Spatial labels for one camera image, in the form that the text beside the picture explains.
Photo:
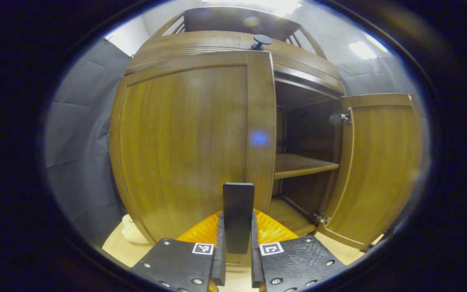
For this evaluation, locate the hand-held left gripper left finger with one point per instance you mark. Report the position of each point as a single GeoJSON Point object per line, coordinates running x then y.
{"type": "Point", "coordinates": [219, 259]}

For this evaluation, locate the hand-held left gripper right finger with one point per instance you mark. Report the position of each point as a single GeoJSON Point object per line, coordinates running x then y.
{"type": "Point", "coordinates": [255, 259]}

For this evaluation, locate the wooden cabinet door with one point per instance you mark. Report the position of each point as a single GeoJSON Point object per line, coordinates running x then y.
{"type": "Point", "coordinates": [379, 170]}
{"type": "Point", "coordinates": [185, 142]}

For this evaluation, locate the wooden cabinet inner shelf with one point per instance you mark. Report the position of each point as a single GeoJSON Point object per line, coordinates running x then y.
{"type": "Point", "coordinates": [298, 164]}

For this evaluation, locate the cream plush toy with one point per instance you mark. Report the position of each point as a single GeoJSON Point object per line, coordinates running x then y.
{"type": "Point", "coordinates": [130, 233]}

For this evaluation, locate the black backdrop cloth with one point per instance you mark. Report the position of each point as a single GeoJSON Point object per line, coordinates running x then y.
{"type": "Point", "coordinates": [79, 142]}

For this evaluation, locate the black round drawer knob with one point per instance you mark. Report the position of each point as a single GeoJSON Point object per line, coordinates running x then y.
{"type": "Point", "coordinates": [261, 40]}

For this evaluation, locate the small ceiling light panel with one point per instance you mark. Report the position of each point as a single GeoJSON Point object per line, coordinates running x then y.
{"type": "Point", "coordinates": [362, 49]}

